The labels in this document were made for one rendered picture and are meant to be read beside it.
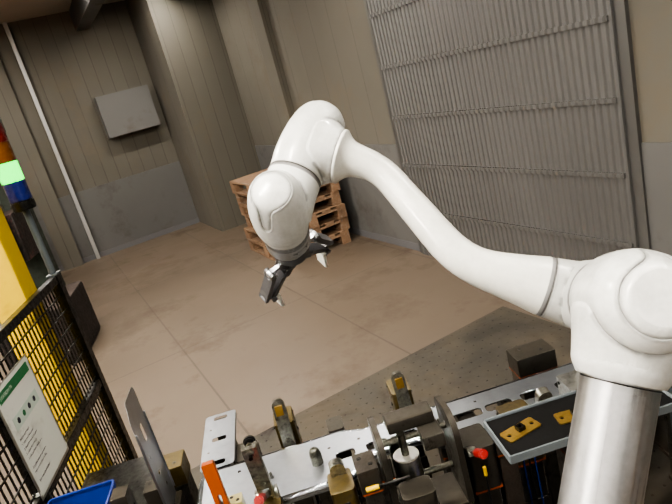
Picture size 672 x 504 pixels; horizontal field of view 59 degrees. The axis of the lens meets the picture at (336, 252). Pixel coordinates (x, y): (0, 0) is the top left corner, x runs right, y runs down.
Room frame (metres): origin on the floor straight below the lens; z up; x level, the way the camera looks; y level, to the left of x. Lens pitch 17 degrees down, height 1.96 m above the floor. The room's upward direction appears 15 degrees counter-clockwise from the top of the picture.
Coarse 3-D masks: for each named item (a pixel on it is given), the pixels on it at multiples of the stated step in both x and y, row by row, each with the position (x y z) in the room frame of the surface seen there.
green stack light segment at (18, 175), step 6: (12, 162) 1.91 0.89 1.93; (0, 168) 1.89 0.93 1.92; (6, 168) 1.89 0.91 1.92; (12, 168) 1.90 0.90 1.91; (18, 168) 1.92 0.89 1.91; (0, 174) 1.89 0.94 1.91; (6, 174) 1.89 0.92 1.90; (12, 174) 1.90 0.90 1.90; (18, 174) 1.91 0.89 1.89; (0, 180) 1.90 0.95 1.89; (6, 180) 1.89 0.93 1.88; (12, 180) 1.89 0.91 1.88; (18, 180) 1.90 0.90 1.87
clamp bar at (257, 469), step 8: (248, 440) 1.20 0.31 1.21; (248, 448) 1.16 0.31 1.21; (256, 448) 1.16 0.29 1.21; (248, 456) 1.15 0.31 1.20; (256, 456) 1.16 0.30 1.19; (248, 464) 1.16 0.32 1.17; (256, 464) 1.17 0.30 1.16; (264, 464) 1.19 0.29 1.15; (256, 472) 1.17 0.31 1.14; (264, 472) 1.17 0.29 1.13; (256, 480) 1.17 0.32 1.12; (264, 480) 1.17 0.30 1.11; (256, 488) 1.18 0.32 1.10; (264, 488) 1.18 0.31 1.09; (272, 488) 1.18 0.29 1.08; (272, 496) 1.18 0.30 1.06
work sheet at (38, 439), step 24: (24, 360) 1.49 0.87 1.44; (0, 384) 1.33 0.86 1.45; (24, 384) 1.43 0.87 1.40; (0, 408) 1.29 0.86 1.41; (24, 408) 1.38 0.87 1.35; (48, 408) 1.49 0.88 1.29; (24, 432) 1.34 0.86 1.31; (48, 432) 1.44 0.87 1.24; (24, 456) 1.29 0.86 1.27; (48, 456) 1.39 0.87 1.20; (48, 480) 1.34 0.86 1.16
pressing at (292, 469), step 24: (504, 384) 1.47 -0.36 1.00; (528, 384) 1.43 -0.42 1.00; (552, 384) 1.40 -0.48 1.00; (432, 408) 1.44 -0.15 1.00; (456, 408) 1.41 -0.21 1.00; (480, 408) 1.38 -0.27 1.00; (336, 432) 1.46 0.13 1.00; (360, 432) 1.42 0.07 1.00; (384, 432) 1.39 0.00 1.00; (264, 456) 1.43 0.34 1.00; (288, 456) 1.40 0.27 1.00; (336, 456) 1.35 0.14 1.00; (240, 480) 1.36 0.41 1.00; (288, 480) 1.30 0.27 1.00; (312, 480) 1.28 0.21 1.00
